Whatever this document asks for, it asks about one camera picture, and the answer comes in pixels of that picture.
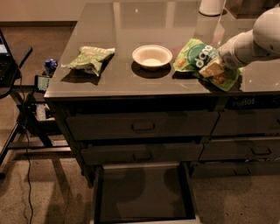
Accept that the black power cable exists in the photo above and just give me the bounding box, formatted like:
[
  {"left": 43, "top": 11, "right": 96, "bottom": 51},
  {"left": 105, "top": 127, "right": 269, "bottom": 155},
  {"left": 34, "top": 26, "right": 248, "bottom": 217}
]
[{"left": 17, "top": 66, "right": 35, "bottom": 224}]

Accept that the white paper bowl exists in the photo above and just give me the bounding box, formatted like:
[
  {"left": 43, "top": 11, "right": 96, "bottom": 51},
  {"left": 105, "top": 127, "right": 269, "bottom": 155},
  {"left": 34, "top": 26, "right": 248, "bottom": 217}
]
[{"left": 132, "top": 45, "right": 172, "bottom": 69}]

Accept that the green dang rice chip bag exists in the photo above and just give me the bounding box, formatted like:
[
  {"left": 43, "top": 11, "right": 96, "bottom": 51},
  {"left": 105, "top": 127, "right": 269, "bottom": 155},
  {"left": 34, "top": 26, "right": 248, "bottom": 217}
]
[{"left": 173, "top": 38, "right": 242, "bottom": 92}]

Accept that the top left drawer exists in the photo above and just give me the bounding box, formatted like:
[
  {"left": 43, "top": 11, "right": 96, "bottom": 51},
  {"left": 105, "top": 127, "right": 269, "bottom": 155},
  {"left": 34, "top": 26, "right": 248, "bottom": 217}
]
[{"left": 66, "top": 111, "right": 218, "bottom": 141}]

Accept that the dark grey drawer cabinet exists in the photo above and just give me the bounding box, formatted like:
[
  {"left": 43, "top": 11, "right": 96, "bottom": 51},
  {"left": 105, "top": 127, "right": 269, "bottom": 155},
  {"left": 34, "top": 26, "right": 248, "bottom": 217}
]
[{"left": 45, "top": 0, "right": 279, "bottom": 180}]

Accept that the smartphone with lit screen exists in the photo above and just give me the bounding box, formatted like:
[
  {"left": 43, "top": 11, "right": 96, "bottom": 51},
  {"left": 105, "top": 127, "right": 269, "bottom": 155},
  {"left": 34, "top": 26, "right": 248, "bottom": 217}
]
[{"left": 34, "top": 75, "right": 51, "bottom": 93}]

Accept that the dark peatos snack bag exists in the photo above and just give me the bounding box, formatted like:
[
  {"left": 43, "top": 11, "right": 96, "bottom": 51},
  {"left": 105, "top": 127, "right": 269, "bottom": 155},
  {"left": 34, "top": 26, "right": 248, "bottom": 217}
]
[{"left": 226, "top": 95, "right": 280, "bottom": 110}]

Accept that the light green snack bag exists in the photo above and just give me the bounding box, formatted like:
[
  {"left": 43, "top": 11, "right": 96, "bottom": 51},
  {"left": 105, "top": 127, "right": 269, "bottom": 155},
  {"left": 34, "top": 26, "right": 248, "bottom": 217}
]
[{"left": 61, "top": 46, "right": 115, "bottom": 76}]

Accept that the black laptop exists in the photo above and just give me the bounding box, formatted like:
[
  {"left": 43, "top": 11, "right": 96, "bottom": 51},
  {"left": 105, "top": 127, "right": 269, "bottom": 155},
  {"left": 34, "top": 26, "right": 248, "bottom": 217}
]
[{"left": 0, "top": 30, "right": 18, "bottom": 88}]

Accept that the bottom right drawer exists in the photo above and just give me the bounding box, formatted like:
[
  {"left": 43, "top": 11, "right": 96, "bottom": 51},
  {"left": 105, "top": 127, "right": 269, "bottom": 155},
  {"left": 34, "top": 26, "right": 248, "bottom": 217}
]
[{"left": 189, "top": 161, "right": 280, "bottom": 179}]

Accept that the top right drawer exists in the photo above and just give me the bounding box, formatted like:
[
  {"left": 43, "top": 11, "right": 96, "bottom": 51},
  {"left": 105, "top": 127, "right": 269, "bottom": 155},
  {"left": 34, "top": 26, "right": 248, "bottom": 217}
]
[{"left": 213, "top": 109, "right": 280, "bottom": 136}]

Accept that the middle right drawer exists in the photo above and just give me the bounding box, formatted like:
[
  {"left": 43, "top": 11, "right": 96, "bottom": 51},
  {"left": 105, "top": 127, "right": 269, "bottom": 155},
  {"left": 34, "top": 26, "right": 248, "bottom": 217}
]
[{"left": 199, "top": 137, "right": 280, "bottom": 161}]

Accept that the white cylindrical container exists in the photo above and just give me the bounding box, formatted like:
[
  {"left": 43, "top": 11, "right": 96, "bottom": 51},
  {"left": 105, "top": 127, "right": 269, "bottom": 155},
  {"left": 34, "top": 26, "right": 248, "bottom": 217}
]
[{"left": 199, "top": 0, "right": 226, "bottom": 17}]

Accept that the open bottom left drawer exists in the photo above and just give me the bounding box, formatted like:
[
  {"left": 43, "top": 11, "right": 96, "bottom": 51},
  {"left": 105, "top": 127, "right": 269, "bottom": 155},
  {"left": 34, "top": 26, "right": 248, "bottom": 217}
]
[{"left": 90, "top": 162, "right": 202, "bottom": 224}]

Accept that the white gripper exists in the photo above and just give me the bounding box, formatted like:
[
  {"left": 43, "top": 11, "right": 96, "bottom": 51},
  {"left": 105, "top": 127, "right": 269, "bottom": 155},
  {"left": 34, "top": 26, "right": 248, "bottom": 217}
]
[{"left": 199, "top": 30, "right": 263, "bottom": 78}]

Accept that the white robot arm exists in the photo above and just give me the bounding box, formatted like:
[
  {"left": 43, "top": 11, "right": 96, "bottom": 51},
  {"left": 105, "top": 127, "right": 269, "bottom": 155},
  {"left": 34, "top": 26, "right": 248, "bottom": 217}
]
[{"left": 199, "top": 7, "right": 280, "bottom": 78}]

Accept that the middle left drawer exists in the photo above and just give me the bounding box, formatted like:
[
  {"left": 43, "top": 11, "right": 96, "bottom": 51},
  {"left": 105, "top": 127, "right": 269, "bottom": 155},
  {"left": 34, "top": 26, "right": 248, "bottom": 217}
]
[{"left": 80, "top": 143, "right": 203, "bottom": 165}]

